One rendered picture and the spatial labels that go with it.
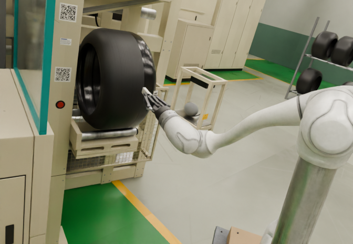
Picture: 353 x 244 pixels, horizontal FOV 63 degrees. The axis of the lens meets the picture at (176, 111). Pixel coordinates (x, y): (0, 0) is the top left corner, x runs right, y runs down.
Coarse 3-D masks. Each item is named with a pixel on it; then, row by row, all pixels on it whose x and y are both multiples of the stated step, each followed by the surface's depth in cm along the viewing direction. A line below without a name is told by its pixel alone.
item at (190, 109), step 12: (180, 72) 397; (192, 72) 382; (204, 72) 406; (180, 84) 406; (192, 84) 425; (204, 84) 379; (216, 84) 369; (192, 108) 404; (204, 108) 374; (216, 108) 398; (192, 120) 405; (204, 120) 415
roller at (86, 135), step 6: (84, 132) 152; (90, 132) 153; (96, 132) 155; (102, 132) 157; (108, 132) 159; (114, 132) 160; (120, 132) 163; (126, 132) 165; (132, 132) 167; (84, 138) 151; (90, 138) 153; (96, 138) 155
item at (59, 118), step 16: (64, 0) 124; (80, 0) 128; (80, 16) 131; (64, 32) 130; (64, 48) 133; (64, 64) 136; (64, 96) 143; (48, 112) 142; (64, 112) 147; (64, 128) 151; (64, 144) 155; (64, 160) 159; (64, 176) 164; (48, 208) 168; (48, 224) 173; (48, 240) 178
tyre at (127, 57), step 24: (96, 48) 142; (120, 48) 139; (144, 48) 148; (96, 72) 183; (120, 72) 136; (144, 72) 144; (96, 96) 183; (120, 96) 138; (96, 120) 148; (120, 120) 148
